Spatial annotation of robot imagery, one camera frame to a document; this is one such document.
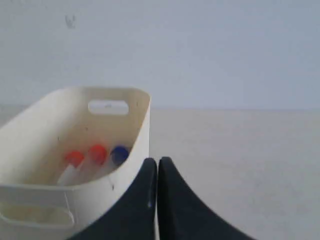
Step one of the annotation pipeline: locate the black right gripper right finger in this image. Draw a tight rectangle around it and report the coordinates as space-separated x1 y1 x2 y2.
157 156 253 240

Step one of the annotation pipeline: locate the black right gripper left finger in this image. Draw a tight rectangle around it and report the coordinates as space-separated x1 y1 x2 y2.
70 158 157 240

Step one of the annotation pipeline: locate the blue-capped tube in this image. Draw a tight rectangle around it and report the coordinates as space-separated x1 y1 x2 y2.
106 145 129 174

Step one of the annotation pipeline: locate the orange-capped tube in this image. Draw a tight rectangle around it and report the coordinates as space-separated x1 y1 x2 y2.
56 151 85 186
73 144 108 185

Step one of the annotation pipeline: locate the white plastic bin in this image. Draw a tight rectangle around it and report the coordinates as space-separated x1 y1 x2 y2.
0 87 151 240

